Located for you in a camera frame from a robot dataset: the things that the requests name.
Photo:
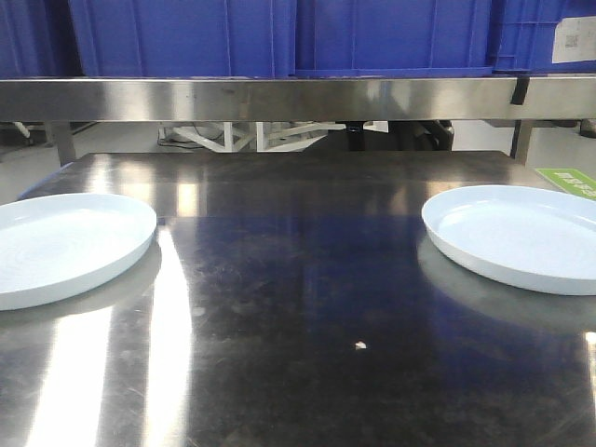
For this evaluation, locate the light blue plate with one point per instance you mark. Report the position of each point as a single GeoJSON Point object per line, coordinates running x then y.
{"type": "Point", "coordinates": [526, 237]}
{"type": "Point", "coordinates": [56, 247]}

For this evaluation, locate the large blue crate middle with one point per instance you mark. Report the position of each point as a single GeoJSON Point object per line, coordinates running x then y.
{"type": "Point", "coordinates": [392, 38]}

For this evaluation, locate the large blue crate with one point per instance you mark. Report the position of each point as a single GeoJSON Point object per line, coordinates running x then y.
{"type": "Point", "coordinates": [392, 38]}
{"type": "Point", "coordinates": [185, 38]}

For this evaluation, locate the black tape strip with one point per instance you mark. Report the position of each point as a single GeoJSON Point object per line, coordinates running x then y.
{"type": "Point", "coordinates": [520, 90]}

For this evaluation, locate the large blue crate left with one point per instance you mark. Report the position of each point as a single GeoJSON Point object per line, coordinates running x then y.
{"type": "Point", "coordinates": [185, 38]}

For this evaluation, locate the green floor sticker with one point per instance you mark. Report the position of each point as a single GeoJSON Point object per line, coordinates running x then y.
{"type": "Point", "coordinates": [571, 181]}

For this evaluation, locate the blue crate with label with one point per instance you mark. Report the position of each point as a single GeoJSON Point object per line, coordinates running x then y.
{"type": "Point", "coordinates": [542, 37]}

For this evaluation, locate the white metal frame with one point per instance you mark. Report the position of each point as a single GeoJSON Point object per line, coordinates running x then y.
{"type": "Point", "coordinates": [236, 137]}

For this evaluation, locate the stainless steel shelf rail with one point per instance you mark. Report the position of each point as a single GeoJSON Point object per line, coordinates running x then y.
{"type": "Point", "coordinates": [560, 96]}

